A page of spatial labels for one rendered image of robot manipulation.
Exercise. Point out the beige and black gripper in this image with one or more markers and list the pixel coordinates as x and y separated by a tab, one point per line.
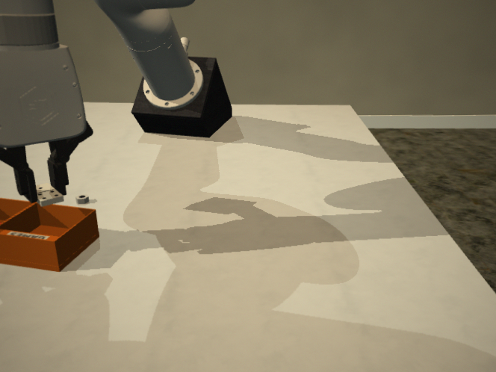
40	101

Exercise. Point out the orange open bin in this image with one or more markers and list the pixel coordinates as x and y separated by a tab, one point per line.
72	230

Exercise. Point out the beige domino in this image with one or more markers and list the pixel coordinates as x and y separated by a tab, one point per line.
47	195

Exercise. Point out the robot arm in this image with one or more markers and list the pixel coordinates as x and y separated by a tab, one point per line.
149	34

